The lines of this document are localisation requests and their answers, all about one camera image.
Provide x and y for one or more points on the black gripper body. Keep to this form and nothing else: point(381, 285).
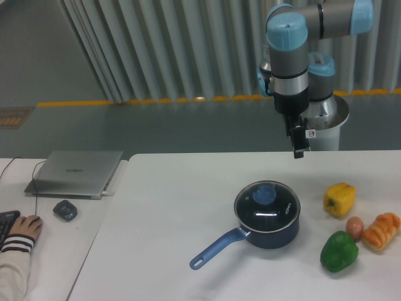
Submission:
point(292, 106)

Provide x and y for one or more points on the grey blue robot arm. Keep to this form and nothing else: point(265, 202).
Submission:
point(301, 81)

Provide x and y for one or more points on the white sleeved forearm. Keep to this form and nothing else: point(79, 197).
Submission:
point(15, 266)

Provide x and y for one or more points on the glass lid blue knob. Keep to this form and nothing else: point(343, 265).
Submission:
point(267, 206)

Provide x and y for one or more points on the person's hand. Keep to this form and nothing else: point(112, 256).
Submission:
point(30, 226)

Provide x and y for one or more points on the yellow bell pepper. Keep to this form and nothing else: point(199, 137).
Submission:
point(339, 199)

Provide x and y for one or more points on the brown egg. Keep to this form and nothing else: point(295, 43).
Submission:
point(354, 227)

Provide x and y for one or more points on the green bell pepper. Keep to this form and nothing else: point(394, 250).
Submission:
point(339, 252)

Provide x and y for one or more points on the orange bread loaf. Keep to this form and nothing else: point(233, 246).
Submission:
point(381, 232)

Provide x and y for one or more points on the grey folding partition screen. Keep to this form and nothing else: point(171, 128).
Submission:
point(190, 50)

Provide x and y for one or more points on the silver closed laptop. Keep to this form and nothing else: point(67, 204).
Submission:
point(75, 174)

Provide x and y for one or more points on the dark grey small device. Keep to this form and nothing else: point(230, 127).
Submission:
point(65, 210)

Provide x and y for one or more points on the white side table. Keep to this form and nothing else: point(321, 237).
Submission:
point(62, 247)

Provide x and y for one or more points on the black keyboard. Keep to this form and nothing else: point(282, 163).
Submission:
point(7, 220)

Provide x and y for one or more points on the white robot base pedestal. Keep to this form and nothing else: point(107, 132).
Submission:
point(324, 120)

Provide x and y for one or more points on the blue saucepan with handle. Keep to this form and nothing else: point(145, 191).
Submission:
point(261, 240)

